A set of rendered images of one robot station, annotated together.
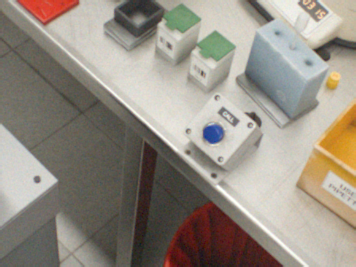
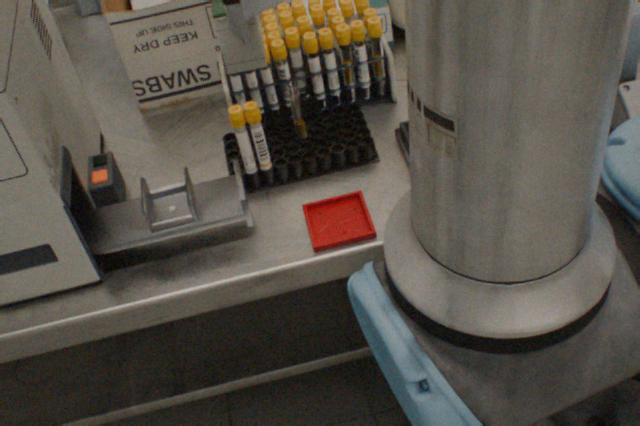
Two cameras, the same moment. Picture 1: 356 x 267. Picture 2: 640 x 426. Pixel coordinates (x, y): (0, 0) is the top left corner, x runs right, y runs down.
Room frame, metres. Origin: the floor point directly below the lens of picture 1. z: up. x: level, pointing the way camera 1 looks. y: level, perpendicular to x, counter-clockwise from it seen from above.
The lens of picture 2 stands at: (0.26, 0.63, 1.51)
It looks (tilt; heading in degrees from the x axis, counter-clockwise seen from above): 44 degrees down; 321
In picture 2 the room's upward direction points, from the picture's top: 12 degrees counter-clockwise
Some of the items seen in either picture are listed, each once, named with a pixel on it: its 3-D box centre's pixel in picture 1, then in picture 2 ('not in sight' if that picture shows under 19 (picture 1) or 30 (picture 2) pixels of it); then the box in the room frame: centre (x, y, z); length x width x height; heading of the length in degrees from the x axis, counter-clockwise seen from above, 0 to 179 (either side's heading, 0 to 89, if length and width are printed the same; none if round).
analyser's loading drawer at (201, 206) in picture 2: not in sight; (151, 210); (0.88, 0.35, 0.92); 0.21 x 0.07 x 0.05; 54
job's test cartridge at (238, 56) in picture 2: not in sight; (239, 31); (0.83, 0.22, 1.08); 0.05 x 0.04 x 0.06; 140
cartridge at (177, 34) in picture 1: (178, 34); not in sight; (0.69, 0.02, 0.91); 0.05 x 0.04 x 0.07; 144
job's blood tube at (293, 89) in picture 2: not in sight; (299, 118); (0.84, 0.16, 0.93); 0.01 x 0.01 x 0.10; 54
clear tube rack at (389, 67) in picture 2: not in sight; (306, 76); (0.91, 0.08, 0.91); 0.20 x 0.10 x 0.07; 54
